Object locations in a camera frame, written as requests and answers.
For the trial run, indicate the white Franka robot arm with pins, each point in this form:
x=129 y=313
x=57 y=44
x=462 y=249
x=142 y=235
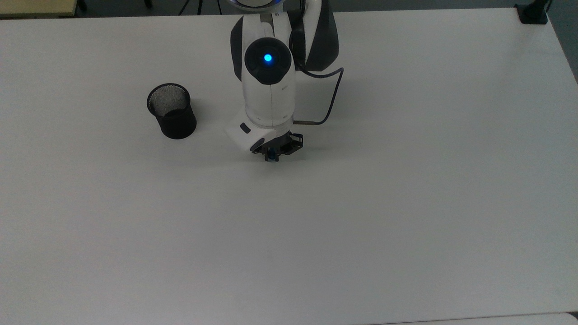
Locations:
x=271 y=76

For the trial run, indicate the light wooden table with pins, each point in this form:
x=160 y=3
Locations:
x=36 y=6

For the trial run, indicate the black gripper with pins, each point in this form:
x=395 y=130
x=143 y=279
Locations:
x=289 y=142

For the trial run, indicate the black mesh pen cup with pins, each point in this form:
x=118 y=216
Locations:
x=174 y=115

